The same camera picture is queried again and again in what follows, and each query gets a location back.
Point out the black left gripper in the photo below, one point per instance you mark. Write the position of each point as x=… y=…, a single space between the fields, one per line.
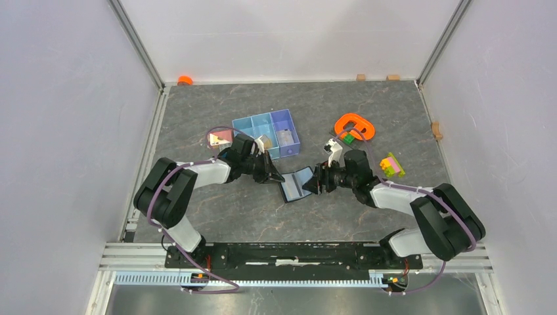
x=268 y=170

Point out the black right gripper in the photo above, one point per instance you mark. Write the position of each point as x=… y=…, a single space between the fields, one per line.
x=322 y=178

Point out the black card holder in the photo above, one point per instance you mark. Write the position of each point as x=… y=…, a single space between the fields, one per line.
x=296 y=184

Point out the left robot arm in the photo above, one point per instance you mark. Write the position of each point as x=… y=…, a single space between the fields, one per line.
x=165 y=193

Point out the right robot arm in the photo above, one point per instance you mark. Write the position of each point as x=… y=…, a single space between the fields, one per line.
x=446 y=224

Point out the blue three-compartment tray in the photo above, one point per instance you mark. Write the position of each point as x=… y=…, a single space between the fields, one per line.
x=269 y=123

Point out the pink and orange block toy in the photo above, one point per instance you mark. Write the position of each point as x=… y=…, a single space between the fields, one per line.
x=220 y=139

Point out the multicolour brick stack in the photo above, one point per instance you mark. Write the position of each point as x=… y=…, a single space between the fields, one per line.
x=391 y=167

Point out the orange round cap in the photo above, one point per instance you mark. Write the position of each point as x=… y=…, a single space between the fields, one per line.
x=184 y=80

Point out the wooden block right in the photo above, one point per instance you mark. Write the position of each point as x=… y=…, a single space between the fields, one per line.
x=393 y=77

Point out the wooden arch piece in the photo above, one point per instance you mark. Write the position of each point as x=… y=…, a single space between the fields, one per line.
x=436 y=131

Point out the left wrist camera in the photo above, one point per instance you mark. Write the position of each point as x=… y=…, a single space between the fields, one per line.
x=263 y=145

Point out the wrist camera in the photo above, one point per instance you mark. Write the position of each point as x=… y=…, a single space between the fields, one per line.
x=334 y=151
x=263 y=145

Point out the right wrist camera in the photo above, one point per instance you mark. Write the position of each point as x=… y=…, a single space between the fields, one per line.
x=334 y=151

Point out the orange oval ring toy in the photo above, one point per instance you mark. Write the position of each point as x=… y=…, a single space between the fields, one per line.
x=363 y=129

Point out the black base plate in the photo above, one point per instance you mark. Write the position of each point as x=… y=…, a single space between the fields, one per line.
x=299 y=261

